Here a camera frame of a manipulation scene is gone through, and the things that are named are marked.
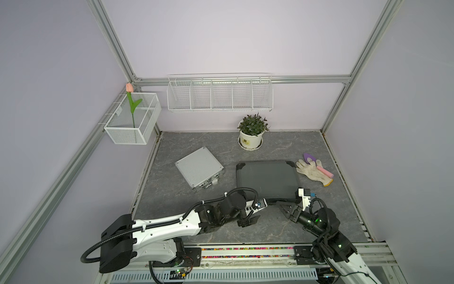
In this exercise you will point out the black poker set case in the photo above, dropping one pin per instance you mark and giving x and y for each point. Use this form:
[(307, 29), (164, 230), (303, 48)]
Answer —
[(274, 180)]

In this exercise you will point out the white vented cable duct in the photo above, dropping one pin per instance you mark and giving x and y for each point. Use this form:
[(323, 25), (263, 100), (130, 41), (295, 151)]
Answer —
[(199, 276)]

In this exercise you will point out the artificial pink tulip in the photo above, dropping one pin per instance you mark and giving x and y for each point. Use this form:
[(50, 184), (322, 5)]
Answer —
[(133, 104)]

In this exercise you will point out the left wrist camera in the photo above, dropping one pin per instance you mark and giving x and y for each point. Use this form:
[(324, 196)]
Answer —
[(255, 206)]

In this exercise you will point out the white cotton work glove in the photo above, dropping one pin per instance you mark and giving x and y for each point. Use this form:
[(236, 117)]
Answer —
[(311, 171)]

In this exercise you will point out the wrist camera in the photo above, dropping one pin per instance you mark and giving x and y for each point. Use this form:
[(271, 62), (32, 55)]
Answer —
[(255, 206), (306, 195)]

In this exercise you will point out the white plant pot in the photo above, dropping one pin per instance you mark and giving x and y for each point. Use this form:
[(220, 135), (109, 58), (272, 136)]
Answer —
[(250, 142)]

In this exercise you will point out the green potted plant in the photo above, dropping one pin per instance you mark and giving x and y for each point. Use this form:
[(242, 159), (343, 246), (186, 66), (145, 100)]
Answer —
[(253, 125)]

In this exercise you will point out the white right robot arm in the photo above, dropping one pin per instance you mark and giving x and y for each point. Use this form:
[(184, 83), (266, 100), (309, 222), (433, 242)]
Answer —
[(330, 247)]

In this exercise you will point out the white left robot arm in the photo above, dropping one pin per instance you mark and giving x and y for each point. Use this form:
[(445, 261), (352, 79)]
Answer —
[(128, 240)]

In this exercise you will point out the white wire wall shelf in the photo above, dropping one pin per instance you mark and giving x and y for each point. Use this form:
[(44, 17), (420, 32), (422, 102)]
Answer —
[(220, 92)]

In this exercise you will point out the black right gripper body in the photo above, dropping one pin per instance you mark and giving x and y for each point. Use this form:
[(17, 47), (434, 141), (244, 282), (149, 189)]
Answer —
[(297, 213)]

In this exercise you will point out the silver aluminium poker case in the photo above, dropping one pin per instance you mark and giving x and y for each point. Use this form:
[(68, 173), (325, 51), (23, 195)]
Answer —
[(200, 169)]

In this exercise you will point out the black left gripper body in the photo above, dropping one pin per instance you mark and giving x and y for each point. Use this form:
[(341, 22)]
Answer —
[(240, 216)]

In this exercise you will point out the white mesh wall basket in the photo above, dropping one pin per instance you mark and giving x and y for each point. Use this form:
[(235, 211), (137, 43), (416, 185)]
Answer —
[(119, 126)]

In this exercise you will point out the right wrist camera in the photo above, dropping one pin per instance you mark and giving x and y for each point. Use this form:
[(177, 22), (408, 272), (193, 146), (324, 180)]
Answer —
[(306, 195)]

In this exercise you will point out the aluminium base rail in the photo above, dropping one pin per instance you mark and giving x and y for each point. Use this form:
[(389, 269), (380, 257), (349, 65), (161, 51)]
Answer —
[(269, 254)]

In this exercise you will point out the purple pink garden trowel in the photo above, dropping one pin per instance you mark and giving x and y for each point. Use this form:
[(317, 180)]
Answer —
[(322, 170)]

